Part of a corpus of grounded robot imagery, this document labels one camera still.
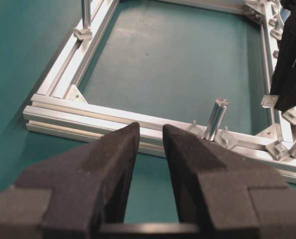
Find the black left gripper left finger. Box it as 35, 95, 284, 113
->
0, 122, 140, 239

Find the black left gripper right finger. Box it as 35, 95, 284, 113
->
163, 124, 296, 239

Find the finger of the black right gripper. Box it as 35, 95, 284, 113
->
270, 0, 296, 112

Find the clear cable connector plug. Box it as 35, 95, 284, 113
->
261, 95, 279, 108

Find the short aluminium near pin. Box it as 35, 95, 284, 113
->
81, 0, 92, 30

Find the aluminium pin on near rail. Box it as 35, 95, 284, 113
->
203, 97, 230, 141

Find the aluminium extrusion frame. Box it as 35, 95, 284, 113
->
23, 0, 296, 184

